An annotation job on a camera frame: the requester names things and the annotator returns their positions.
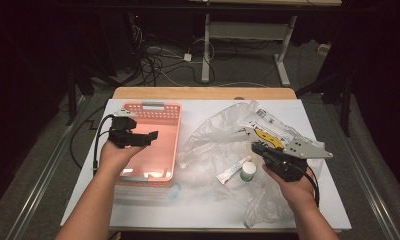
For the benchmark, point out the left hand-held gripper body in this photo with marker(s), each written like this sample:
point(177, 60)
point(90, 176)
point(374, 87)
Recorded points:
point(124, 135)

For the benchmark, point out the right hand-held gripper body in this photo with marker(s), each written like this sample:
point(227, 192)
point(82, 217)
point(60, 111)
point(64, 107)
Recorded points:
point(298, 156)

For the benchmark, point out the pink perforated plastic basket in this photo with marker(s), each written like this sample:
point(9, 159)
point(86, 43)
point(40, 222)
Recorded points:
point(158, 143)

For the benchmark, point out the small white bottle green label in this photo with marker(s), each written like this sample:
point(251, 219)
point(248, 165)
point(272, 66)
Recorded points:
point(248, 171)

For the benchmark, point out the silver ointment tube white cap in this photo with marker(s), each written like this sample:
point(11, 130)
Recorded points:
point(233, 170)

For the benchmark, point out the clear smiley plastic bag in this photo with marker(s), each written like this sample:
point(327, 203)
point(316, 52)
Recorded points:
point(221, 140)

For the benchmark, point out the person's left hand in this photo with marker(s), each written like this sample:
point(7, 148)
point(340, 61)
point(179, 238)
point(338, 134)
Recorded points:
point(116, 156)

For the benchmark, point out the person's right hand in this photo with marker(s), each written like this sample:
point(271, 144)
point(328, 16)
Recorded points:
point(294, 190)

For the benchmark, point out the black stand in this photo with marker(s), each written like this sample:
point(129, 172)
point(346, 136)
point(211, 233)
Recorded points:
point(71, 96)
point(344, 103)

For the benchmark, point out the white power adapter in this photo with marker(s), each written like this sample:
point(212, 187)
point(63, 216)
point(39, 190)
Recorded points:
point(187, 57)

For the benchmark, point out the small white box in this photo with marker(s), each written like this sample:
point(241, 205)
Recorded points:
point(323, 49)

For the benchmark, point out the metal floor rail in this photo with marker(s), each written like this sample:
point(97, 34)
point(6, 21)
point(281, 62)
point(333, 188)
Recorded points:
point(364, 173)
point(44, 166)

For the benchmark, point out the white metal desk frame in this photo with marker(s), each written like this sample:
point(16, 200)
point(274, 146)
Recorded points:
point(248, 30)

